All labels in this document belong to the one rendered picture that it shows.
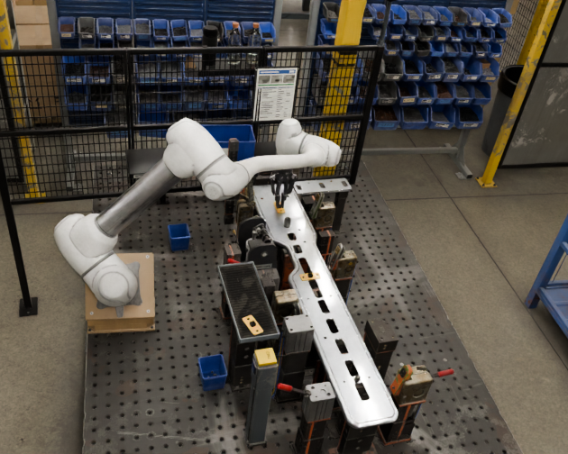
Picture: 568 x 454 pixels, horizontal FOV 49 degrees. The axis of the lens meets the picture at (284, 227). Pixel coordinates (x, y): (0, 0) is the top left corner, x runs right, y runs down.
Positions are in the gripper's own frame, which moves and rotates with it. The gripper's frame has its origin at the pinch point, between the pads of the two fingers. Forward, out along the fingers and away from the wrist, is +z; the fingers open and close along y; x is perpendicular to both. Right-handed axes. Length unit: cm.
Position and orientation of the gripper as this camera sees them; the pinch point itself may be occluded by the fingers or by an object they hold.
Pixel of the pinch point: (279, 200)
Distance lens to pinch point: 289.7
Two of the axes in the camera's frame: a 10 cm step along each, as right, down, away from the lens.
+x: -2.8, -6.2, 7.3
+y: 9.5, -0.9, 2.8
